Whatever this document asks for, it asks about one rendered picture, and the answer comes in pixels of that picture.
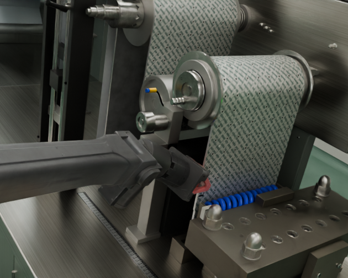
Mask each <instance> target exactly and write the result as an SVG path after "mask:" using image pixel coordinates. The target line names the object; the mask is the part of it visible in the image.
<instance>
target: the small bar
mask: <svg viewBox="0 0 348 278"><path fill-rule="evenodd" d="M293 195H294V191H292V190H291V189H290V188H288V187H284V188H280V189H276V190H272V191H268V192H265V193H262V194H257V195H256V199H255V202H256V203H257V204H258V205H260V206H261V207H266V206H270V205H273V204H277V203H279V202H283V201H287V200H290V199H293Z"/></svg>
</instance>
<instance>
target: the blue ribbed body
mask: <svg viewBox="0 0 348 278"><path fill-rule="evenodd" d="M276 189H279V188H278V187H277V186H275V185H270V186H265V187H261V188H257V189H255V190H250V191H246V192H244V193H239V194H234V195H229V196H228V197H226V196H225V197H223V198H218V199H217V200H212V201H211V202H210V201H206V202H205V203H204V204H205V205H206V206H208V205H213V204H218V205H219V206H220V207H221V208H222V211H224V210H228V209H232V208H235V207H238V206H242V205H246V204H249V203H252V202H255V199H256V195H257V194H262V193H265V192H268V191H272V190H276Z"/></svg>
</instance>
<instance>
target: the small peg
mask: <svg viewBox="0 0 348 278"><path fill-rule="evenodd" d="M170 103H171V105H184V104H185V103H186V100H185V98H184V97H181V98H171V100H170Z"/></svg>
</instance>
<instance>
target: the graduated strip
mask: <svg viewBox="0 0 348 278"><path fill-rule="evenodd" d="M77 195H78V196H79V197H80V198H81V199H82V200H83V202H84V203H85V204H86V205H87V206H88V208H89V209H90V210H91V211H92V212H93V214H94V215H95V216H96V217H97V218H98V220H99V221H100V222H101V224H102V225H103V226H104V227H105V228H106V230H107V231H108V232H109V233H110V234H111V236H112V237H113V238H114V239H115V240H116V242H117V243H118V244H119V245H120V246H121V248H122V249H123V250H124V251H125V252H126V254H127V255H128V256H129V258H130V259H131V260H132V261H133V262H134V264H135V265H136V266H137V267H138V268H139V270H140V271H141V272H142V273H143V274H144V275H145V277H146V278H158V277H157V275H156V274H155V273H154V272H153V271H152V270H151V268H150V267H149V266H148V265H147V263H146V262H145V261H144V260H143V259H142V258H141V256H140V255H139V254H138V253H137V252H136V251H135V249H134V248H133V247H132V246H131V245H130V244H129V242H128V241H127V240H126V239H125V238H124V237H123V236H122V234H121V233H120V232H119V231H118V230H117V229H116V227H115V226H114V225H113V224H112V223H111V221H110V220H109V219H108V218H107V217H106V215H105V214H104V213H103V212H102V211H101V210H100V209H99V207H98V206H97V205H96V204H95V203H94V202H93V200H92V199H91V198H90V197H89V196H88V195H87V193H86V192H81V193H77Z"/></svg>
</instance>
